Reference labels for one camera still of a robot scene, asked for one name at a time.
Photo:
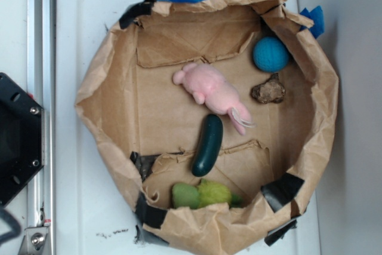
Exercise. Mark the dark green plastic pickle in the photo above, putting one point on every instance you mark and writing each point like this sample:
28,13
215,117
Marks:
209,146

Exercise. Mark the pink plush bunny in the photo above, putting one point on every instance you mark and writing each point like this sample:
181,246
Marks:
209,87

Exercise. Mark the green plush toy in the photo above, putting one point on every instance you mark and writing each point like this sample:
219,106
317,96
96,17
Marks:
204,194

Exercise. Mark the brown rock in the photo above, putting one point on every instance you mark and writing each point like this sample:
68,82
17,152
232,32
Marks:
271,91

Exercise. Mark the blue knitted ball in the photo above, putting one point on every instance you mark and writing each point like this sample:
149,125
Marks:
270,54

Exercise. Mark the white plastic tray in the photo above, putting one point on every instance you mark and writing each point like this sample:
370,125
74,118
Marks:
90,216

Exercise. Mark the blue tape piece right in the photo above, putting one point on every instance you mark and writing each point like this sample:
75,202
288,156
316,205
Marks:
317,16

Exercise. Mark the brown paper bag enclosure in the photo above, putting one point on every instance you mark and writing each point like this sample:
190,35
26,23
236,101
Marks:
147,129

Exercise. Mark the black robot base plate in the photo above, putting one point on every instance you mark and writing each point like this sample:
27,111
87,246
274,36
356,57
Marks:
21,139

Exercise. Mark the aluminium extrusion rail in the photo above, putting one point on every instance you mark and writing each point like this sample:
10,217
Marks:
41,83

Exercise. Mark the metal corner bracket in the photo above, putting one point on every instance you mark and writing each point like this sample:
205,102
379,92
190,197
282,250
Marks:
36,241

